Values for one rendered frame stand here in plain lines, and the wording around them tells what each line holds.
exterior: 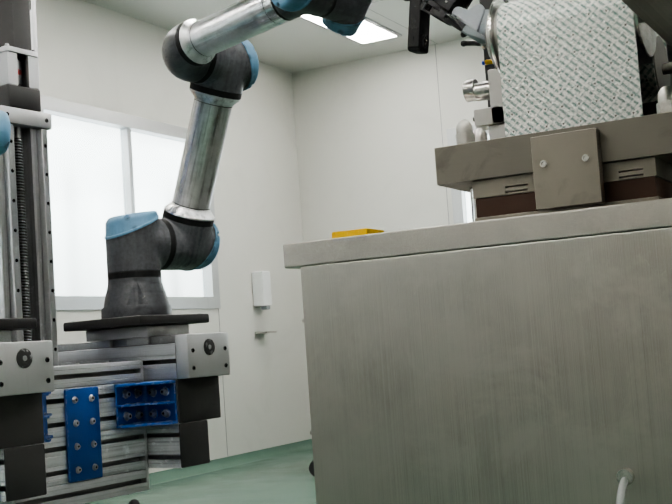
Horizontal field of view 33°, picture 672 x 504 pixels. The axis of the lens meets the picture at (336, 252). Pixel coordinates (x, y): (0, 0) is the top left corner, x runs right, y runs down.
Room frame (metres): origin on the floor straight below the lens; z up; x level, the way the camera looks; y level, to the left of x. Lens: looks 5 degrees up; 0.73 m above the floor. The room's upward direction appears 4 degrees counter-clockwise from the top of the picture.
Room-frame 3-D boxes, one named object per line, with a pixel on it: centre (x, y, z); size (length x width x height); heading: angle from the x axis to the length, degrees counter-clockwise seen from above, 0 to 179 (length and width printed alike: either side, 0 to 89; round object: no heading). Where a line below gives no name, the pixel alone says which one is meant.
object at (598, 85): (1.90, -0.41, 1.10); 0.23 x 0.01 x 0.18; 62
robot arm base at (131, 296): (2.49, 0.44, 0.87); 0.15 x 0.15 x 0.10
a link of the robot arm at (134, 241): (2.49, 0.44, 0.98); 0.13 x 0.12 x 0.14; 136
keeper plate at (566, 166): (1.69, -0.35, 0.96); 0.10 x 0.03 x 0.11; 62
